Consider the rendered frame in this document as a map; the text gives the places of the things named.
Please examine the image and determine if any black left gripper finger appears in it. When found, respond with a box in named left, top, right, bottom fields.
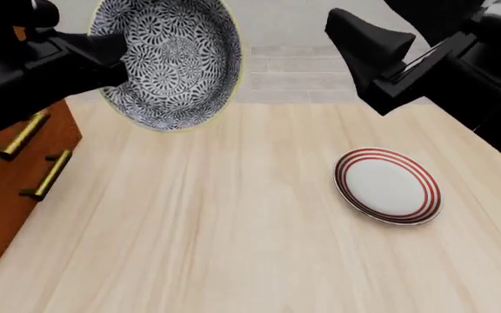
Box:
left=57, top=31, right=129, bottom=67
left=65, top=62, right=130, bottom=97

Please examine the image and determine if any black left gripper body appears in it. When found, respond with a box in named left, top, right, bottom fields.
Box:
left=14, top=27, right=76, bottom=71

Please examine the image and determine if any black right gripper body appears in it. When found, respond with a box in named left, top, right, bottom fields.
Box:
left=371, top=32, right=485, bottom=117

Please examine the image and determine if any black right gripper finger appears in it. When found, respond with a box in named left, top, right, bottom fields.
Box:
left=383, top=0, right=478, bottom=47
left=325, top=7, right=418, bottom=97

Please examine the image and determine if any black white patterned bowl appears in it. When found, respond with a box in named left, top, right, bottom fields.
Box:
left=87, top=0, right=244, bottom=134

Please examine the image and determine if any wooden cabinet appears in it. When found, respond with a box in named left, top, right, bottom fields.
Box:
left=0, top=18, right=83, bottom=276

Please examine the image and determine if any white plate with red rings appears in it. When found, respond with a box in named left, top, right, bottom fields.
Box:
left=332, top=146, right=444, bottom=227

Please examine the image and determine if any brass drawer handle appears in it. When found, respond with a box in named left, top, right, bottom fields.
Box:
left=0, top=110, right=52, bottom=162
left=18, top=149, right=74, bottom=202

